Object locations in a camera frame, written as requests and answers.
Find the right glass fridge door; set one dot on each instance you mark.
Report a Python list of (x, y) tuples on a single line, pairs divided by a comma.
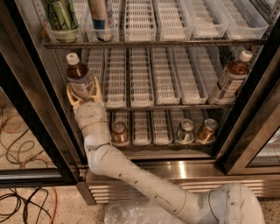
[(254, 119)]

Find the green bottle top shelf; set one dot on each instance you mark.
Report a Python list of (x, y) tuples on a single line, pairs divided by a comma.
[(61, 15)]

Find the steel fridge base grille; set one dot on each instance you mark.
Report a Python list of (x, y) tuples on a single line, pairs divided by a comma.
[(194, 176)]

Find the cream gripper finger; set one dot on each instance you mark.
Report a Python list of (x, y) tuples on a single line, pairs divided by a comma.
[(95, 92), (74, 100)]

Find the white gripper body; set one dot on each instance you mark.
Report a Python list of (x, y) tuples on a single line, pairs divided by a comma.
[(89, 114)]

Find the glass fridge door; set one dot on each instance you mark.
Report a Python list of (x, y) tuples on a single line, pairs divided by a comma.
[(31, 79), (254, 119)]

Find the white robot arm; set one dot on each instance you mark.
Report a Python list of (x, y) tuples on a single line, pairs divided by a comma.
[(226, 204)]

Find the white tray under left bottle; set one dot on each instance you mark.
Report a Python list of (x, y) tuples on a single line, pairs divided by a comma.
[(94, 63)]

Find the tea bottle white cap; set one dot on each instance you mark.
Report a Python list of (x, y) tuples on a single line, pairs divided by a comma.
[(79, 76), (232, 76)]

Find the silver green can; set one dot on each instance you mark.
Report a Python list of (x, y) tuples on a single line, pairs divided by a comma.
[(184, 132)]

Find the blue beige bottle top shelf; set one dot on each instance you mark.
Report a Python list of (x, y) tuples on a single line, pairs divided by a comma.
[(102, 18)]

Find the clear plastic container on floor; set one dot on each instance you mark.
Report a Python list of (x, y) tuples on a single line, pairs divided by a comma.
[(142, 211)]

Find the top wire shelf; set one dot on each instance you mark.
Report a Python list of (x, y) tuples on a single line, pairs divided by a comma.
[(208, 42)]

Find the copper can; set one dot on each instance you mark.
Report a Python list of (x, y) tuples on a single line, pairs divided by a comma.
[(207, 131), (119, 132)]

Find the middle wire shelf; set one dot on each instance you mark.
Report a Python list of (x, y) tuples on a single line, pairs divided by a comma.
[(168, 107)]

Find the white tray under bottle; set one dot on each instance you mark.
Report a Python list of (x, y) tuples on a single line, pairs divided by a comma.
[(94, 63), (207, 59)]

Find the left glass fridge door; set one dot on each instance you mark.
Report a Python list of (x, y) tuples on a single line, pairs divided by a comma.
[(31, 79)]

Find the left copper can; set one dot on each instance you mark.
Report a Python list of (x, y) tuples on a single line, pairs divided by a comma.
[(119, 132)]

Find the white tray shelf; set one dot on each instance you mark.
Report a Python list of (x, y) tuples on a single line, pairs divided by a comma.
[(114, 79), (191, 85), (165, 80), (141, 90)]

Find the wire shelf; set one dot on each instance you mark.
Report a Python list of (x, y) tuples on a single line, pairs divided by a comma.
[(208, 42), (168, 107)]

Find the white tray under right bottle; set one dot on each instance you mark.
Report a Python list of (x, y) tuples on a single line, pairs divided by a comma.
[(207, 59)]

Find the right copper can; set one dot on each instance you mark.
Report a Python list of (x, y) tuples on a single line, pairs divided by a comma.
[(207, 131)]

